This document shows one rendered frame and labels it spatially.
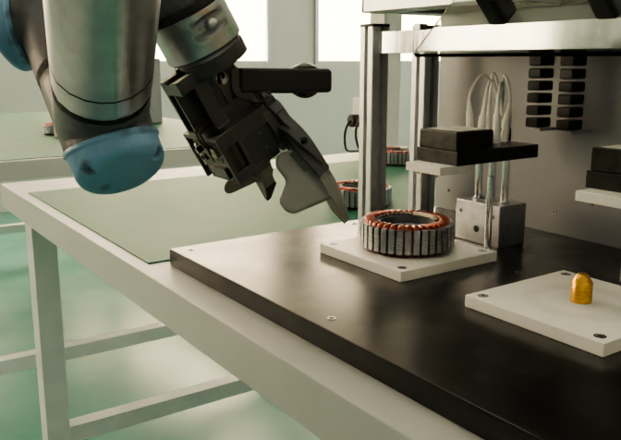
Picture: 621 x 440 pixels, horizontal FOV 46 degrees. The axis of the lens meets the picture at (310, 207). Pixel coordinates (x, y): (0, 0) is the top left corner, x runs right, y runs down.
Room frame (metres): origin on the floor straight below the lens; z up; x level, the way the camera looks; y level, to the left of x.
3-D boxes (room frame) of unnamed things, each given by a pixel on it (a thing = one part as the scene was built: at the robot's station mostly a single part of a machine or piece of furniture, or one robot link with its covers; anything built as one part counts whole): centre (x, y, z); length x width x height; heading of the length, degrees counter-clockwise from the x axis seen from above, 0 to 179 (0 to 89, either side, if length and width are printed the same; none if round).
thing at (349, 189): (1.27, -0.09, 0.77); 0.11 x 0.11 x 0.04
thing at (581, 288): (0.65, -0.25, 0.80); 0.02 x 0.02 x 0.03
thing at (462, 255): (0.85, -0.12, 0.78); 0.15 x 0.15 x 0.01; 34
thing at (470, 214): (0.93, -0.23, 0.80); 0.07 x 0.05 x 0.06; 34
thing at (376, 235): (0.85, -0.12, 0.80); 0.11 x 0.11 x 0.04
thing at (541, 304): (0.65, -0.25, 0.78); 0.15 x 0.15 x 0.01; 34
